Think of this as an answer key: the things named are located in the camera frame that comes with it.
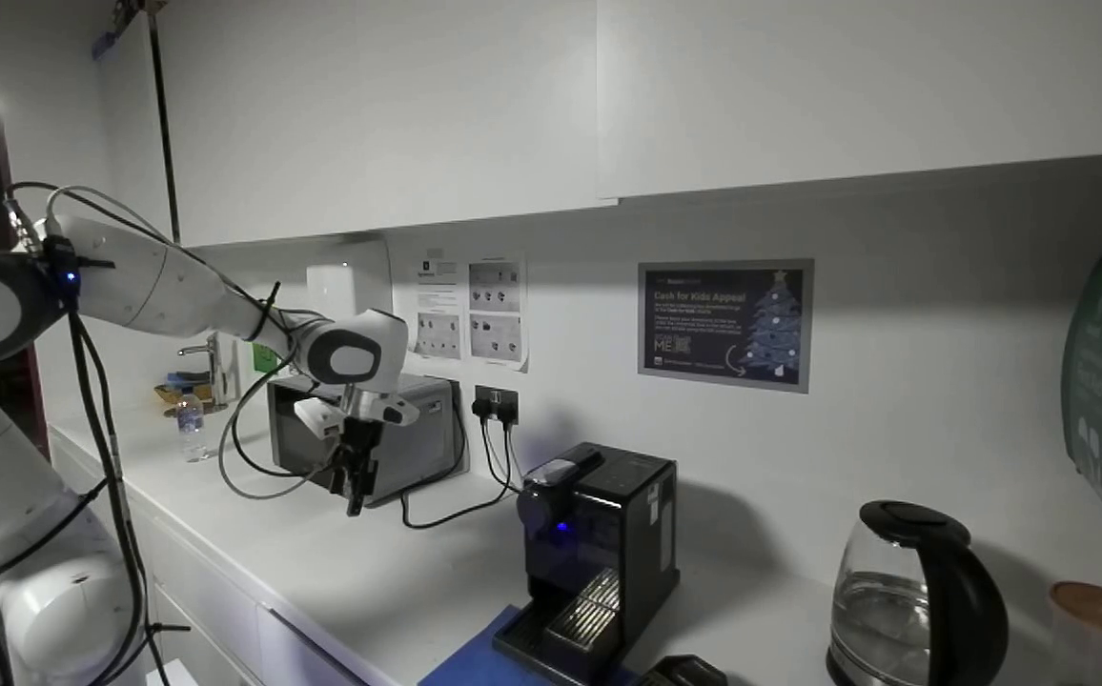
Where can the silver microwave oven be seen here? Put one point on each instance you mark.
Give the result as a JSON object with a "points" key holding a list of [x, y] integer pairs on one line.
{"points": [[420, 438]]}

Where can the white base cabinet front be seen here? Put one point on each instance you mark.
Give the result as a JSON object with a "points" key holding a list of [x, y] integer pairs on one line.
{"points": [[228, 616]]}

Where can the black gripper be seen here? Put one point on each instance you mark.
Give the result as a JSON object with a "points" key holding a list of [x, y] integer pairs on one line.
{"points": [[361, 445]]}

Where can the white instruction sheet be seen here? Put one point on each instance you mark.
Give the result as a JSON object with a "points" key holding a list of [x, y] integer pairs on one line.
{"points": [[459, 311]]}

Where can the framed dark poster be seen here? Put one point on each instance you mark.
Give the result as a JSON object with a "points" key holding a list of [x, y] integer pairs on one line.
{"points": [[725, 324]]}

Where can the yellow blue small object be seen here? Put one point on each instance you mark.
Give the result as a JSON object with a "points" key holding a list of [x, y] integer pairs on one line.
{"points": [[189, 399]]}

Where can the white upper cabinet door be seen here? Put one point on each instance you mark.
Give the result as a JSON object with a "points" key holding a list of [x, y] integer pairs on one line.
{"points": [[132, 127], [877, 81], [384, 116]]}

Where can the blue mat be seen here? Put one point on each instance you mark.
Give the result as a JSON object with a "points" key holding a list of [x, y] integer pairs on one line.
{"points": [[473, 663]]}

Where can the white paper towel dispenser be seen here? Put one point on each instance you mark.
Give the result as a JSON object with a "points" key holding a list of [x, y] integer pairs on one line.
{"points": [[334, 286]]}

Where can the black coffee machine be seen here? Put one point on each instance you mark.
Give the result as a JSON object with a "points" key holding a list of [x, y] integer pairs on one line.
{"points": [[606, 534]]}

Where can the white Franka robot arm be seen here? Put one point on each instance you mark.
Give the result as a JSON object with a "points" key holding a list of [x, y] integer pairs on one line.
{"points": [[154, 286]]}

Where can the wall socket with black plugs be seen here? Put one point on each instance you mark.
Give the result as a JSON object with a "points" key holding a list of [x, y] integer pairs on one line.
{"points": [[497, 404]]}

